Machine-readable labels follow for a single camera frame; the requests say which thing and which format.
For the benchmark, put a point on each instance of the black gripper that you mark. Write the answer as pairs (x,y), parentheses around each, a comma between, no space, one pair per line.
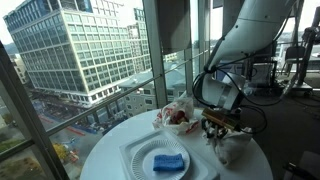
(208,128)

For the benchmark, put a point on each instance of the white terry towel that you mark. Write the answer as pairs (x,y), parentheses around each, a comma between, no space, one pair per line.
(233,146)

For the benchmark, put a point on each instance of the blue sponge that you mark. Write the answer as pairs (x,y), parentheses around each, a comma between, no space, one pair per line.
(168,162)

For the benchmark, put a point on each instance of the metal equipment rack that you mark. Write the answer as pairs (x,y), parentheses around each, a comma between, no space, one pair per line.
(266,75)

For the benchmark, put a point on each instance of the white paper plate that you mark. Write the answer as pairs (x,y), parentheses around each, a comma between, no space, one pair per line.
(143,160)

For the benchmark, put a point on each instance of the black metal bar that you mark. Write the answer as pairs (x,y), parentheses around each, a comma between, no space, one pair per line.
(296,170)

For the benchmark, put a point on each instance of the white styrofoam box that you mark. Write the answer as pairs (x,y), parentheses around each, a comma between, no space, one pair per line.
(128,148)

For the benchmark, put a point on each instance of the gray window mullion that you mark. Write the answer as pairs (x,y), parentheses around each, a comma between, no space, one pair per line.
(36,126)
(155,50)

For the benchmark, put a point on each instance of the gray window railing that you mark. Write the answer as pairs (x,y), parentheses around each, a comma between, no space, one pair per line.
(116,97)

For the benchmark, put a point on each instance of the gray office chair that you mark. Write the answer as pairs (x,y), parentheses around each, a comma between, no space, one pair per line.
(295,53)

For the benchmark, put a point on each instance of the dark roller window blind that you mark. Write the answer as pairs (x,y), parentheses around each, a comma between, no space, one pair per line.
(173,23)

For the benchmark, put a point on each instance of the yellowish wrist camera bar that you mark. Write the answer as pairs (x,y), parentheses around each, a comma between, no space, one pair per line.
(220,119)

